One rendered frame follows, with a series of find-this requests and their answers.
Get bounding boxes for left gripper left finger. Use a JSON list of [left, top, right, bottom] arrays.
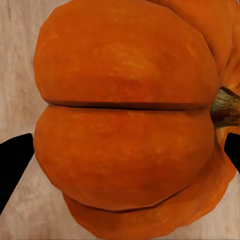
[[0, 133, 35, 215]]

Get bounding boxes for pumpkin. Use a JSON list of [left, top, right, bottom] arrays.
[[33, 0, 240, 240]]

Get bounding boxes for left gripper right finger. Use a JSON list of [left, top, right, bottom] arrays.
[[224, 133, 240, 173]]

